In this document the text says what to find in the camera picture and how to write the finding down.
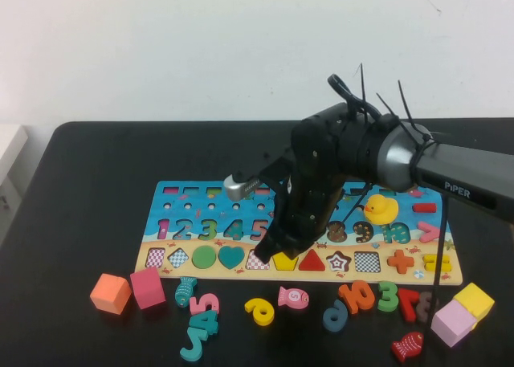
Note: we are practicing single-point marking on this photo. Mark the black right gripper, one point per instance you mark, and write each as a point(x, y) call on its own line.
point(317, 174)

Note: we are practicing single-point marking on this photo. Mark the yellow pentagon piece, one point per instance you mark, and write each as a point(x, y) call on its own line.
point(286, 263)

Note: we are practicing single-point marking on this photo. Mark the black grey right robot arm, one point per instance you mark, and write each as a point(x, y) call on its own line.
point(462, 170)

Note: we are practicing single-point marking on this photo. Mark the red triangle piece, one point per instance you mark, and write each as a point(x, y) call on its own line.
point(312, 263)

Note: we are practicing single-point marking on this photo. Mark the teal heart piece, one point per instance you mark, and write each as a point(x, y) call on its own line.
point(231, 256)

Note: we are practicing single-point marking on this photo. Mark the green circle piece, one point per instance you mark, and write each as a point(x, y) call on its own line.
point(204, 257)

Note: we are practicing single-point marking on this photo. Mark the blue wooden puzzle board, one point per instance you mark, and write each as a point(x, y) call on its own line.
point(188, 216)

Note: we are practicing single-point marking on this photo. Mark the orange plus sign piece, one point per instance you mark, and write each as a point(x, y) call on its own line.
point(400, 261)

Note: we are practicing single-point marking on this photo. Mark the red minus sign piece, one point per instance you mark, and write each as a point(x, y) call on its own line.
point(423, 208)

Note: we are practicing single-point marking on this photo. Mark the yellow equals sign piece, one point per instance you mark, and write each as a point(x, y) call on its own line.
point(431, 258)

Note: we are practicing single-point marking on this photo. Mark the pink greater-than sign piece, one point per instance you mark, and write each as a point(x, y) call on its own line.
point(434, 233)

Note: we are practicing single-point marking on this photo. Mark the pink wooden fish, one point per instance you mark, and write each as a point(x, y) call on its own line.
point(293, 296)

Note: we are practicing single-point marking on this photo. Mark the yellow number six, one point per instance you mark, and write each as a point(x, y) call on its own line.
point(252, 304)

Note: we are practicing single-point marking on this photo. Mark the orange number ten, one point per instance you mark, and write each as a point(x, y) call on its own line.
point(348, 296)

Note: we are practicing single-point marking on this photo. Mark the dark blue number nine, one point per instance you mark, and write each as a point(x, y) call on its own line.
point(339, 324)

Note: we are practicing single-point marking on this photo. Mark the yellow rubber duck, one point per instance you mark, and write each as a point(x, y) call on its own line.
point(381, 211)

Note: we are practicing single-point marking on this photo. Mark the pink number five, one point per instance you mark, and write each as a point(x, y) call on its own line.
point(197, 306)

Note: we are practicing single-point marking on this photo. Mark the teal number four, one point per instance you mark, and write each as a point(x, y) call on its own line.
point(209, 323)

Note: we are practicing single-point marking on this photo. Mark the teal wooden fish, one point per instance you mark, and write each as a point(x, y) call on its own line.
point(184, 291)

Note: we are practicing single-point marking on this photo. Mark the green number three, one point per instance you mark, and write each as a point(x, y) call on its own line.
point(392, 296)

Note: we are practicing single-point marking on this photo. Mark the teal number one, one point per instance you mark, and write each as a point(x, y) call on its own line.
point(197, 345)

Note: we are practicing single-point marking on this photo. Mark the red number seven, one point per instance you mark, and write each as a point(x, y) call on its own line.
point(409, 307)

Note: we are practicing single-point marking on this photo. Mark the crimson foam cube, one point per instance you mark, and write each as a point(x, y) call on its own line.
point(148, 288)

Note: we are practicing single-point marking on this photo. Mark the brown number eight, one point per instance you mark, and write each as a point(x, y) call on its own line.
point(423, 307)

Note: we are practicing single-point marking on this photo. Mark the red wooden fish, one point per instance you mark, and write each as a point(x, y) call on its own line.
point(407, 346)

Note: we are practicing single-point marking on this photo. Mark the black zip tie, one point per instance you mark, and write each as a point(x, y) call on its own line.
point(405, 100)
point(363, 92)
point(386, 104)

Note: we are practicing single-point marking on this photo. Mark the orange foam cube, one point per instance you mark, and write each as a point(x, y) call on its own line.
point(110, 294)

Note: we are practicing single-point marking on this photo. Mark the light pink foam cube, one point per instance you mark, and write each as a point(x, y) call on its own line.
point(454, 323)

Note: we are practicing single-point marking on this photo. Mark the yellow foam cube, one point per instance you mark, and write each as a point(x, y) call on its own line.
point(474, 298)

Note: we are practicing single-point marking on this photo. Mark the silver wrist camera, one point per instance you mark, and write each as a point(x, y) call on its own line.
point(239, 188)

